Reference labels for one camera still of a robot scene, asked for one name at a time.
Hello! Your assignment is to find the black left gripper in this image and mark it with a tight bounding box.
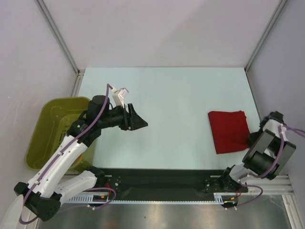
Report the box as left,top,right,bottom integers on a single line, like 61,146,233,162
99,104,148,131

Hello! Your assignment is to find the red t shirt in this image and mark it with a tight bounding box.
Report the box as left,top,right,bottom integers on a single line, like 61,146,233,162
208,111,250,155

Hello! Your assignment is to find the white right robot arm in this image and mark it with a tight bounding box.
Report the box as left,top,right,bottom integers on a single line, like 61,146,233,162
220,111,296,191

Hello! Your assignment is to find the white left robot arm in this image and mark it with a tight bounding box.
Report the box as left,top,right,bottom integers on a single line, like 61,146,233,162
14,95,148,221

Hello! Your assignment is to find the olive green plastic basket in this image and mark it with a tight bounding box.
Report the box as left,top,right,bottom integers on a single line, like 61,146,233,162
25,97,90,172

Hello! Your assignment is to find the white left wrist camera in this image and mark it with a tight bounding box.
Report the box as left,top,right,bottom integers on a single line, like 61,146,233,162
112,87,129,108

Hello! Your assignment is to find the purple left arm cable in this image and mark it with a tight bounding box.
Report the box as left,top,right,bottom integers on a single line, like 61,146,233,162
19,83,119,225

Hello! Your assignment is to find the aluminium front frame rail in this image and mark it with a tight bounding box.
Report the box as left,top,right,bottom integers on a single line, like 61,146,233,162
245,175,295,195

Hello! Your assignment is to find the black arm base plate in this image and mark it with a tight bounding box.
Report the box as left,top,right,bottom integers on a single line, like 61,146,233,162
102,168,248,197

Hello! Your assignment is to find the white slotted cable duct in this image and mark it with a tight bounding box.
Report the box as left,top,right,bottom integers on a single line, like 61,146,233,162
64,192,237,205

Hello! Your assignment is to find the left aluminium corner post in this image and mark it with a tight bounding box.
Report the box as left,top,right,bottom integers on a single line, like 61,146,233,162
35,0,84,97

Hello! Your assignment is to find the aluminium corner post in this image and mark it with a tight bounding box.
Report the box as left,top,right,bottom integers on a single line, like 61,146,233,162
35,0,84,97
244,0,290,72

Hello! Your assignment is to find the right aluminium corner post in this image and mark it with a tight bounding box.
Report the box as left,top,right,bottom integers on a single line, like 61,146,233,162
244,0,290,72

